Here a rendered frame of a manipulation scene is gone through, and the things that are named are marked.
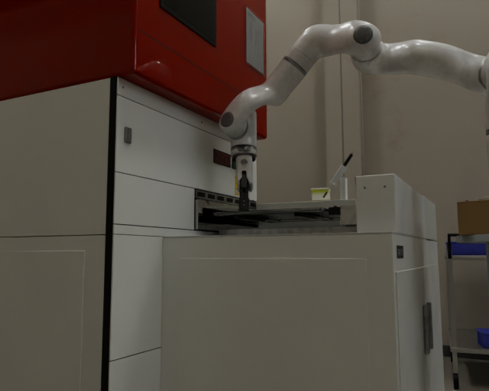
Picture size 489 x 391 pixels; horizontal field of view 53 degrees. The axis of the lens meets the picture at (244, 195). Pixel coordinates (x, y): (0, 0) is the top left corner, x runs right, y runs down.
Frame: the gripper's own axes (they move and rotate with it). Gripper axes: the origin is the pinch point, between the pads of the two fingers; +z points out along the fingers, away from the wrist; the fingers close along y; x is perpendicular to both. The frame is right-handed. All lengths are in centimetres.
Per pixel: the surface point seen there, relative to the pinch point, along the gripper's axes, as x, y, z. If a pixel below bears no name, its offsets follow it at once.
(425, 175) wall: -148, 223, -78
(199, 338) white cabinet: 11.8, -15.0, 39.5
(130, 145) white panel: 29.7, -28.5, -9.0
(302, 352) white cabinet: -13, -28, 42
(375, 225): -30.8, -34.1, 13.2
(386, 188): -33.3, -36.6, 4.9
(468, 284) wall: -171, 221, 7
